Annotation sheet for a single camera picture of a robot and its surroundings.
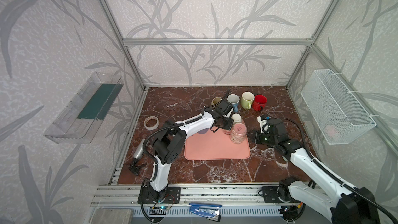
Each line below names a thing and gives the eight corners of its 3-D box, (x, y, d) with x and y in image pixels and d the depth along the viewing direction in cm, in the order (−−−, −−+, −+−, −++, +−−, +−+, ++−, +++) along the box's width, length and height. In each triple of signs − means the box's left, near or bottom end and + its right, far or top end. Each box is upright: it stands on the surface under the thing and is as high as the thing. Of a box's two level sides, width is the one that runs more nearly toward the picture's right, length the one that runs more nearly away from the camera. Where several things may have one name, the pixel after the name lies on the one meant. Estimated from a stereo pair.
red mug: (248, 109, 110) (251, 100, 102) (255, 101, 114) (258, 92, 107) (258, 114, 107) (262, 106, 99) (264, 106, 111) (268, 98, 104)
